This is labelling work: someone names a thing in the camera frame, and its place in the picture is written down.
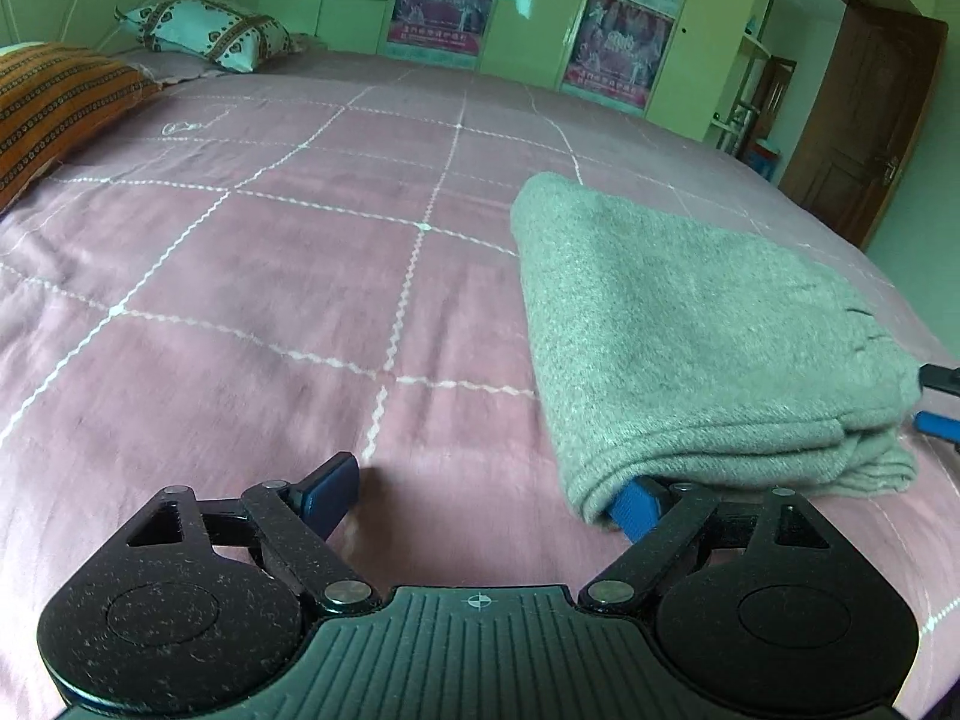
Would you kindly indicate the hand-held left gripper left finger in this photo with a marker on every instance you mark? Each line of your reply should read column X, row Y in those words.
column 330, row 493

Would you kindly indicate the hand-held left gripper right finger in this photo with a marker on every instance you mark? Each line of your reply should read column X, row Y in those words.
column 637, row 508

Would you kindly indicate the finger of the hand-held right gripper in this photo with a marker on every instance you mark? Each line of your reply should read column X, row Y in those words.
column 936, row 425
column 941, row 379

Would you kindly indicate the grey towel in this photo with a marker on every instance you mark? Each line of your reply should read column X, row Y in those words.
column 675, row 315

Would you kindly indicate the pink checked bed sheet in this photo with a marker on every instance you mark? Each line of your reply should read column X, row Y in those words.
column 262, row 277

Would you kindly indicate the brown wooden door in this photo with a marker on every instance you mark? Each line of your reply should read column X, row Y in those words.
column 855, row 127

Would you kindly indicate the blue plastic container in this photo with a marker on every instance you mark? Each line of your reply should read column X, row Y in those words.
column 763, row 159

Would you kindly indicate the metal rack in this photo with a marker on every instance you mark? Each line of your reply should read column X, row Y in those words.
column 731, row 120

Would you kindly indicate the white corner shelf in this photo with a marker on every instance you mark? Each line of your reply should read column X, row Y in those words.
column 757, row 45

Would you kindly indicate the white patterned pillow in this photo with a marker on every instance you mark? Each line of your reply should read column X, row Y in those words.
column 202, row 34

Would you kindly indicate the orange striped pillow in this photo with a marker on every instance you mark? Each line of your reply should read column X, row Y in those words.
column 52, row 105

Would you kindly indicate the green wardrobe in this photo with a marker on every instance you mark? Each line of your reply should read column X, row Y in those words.
column 345, row 7

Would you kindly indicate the wall poster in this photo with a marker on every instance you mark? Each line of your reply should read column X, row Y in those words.
column 619, row 49
column 446, row 4

